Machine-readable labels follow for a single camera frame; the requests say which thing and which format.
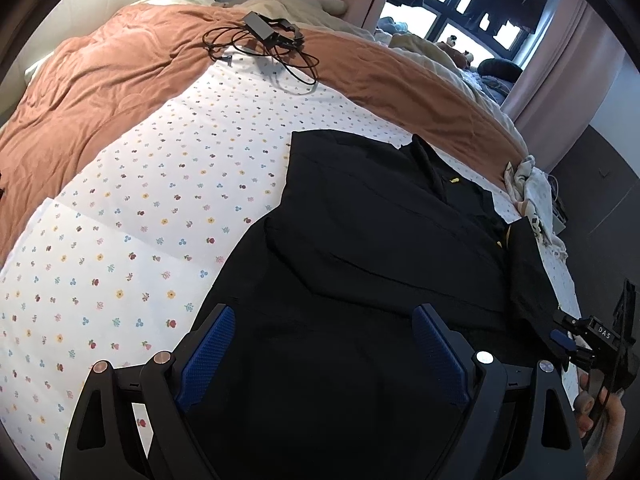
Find brown plush toy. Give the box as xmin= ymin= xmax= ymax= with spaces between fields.
xmin=440 ymin=35 xmax=476 ymax=68

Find beige pillow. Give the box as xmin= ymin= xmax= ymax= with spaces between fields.
xmin=215 ymin=0 xmax=348 ymax=23

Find tangled black cable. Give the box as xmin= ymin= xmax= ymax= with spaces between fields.
xmin=202 ymin=17 xmax=319 ymax=86

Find black power adapter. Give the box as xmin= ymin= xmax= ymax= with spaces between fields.
xmin=243 ymin=11 xmax=293 ymax=41

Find pale crumpled bedding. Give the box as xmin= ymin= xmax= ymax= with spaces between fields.
xmin=375 ymin=30 xmax=501 ymax=91

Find orange-brown blanket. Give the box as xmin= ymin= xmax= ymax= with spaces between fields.
xmin=0 ymin=4 xmax=531 ymax=261

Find person's right hand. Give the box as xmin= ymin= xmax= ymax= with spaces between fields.
xmin=572 ymin=370 xmax=628 ymax=461

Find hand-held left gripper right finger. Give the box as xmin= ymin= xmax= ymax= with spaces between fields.
xmin=410 ymin=303 xmax=588 ymax=480

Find white fringed blanket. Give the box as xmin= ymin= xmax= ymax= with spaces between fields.
xmin=505 ymin=155 xmax=568 ymax=261

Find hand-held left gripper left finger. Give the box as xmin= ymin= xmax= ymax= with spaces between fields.
xmin=59 ymin=304 xmax=237 ymax=480

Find dark cushion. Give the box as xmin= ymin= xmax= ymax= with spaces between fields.
xmin=477 ymin=58 xmax=521 ymax=83

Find black jacket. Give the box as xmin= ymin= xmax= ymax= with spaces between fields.
xmin=187 ymin=129 xmax=576 ymax=480

